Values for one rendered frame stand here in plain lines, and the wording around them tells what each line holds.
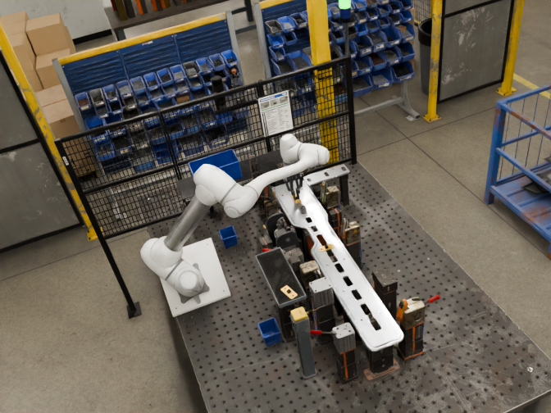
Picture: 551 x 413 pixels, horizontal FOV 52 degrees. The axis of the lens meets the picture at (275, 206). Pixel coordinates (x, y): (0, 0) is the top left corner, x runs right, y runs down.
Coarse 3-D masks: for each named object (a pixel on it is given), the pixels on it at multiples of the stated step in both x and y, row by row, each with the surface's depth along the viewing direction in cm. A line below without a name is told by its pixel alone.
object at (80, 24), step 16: (0, 0) 798; (16, 0) 806; (32, 0) 813; (48, 0) 821; (64, 0) 829; (80, 0) 837; (96, 0) 845; (32, 16) 825; (64, 16) 841; (80, 16) 850; (96, 16) 858; (80, 32) 862; (96, 32) 871
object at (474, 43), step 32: (448, 0) 503; (480, 0) 517; (512, 0) 530; (448, 32) 523; (480, 32) 540; (512, 32) 550; (448, 64) 545; (480, 64) 562; (512, 64) 573; (448, 96) 568
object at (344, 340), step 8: (336, 328) 258; (344, 328) 258; (352, 328) 257; (336, 336) 255; (344, 336) 254; (352, 336) 256; (336, 344) 260; (344, 344) 258; (352, 344) 260; (344, 352) 262; (352, 352) 265; (344, 360) 266; (352, 360) 268; (344, 368) 269; (352, 368) 271; (344, 376) 274; (352, 376) 276
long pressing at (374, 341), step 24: (288, 192) 351; (288, 216) 332; (312, 216) 330; (312, 240) 315; (336, 240) 311; (336, 288) 284; (360, 288) 282; (360, 312) 271; (384, 312) 269; (360, 336) 260; (384, 336) 258
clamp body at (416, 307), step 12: (408, 300) 265; (420, 300) 266; (408, 312) 260; (420, 312) 263; (408, 324) 265; (420, 324) 269; (408, 336) 272; (420, 336) 276; (408, 348) 277; (420, 348) 283
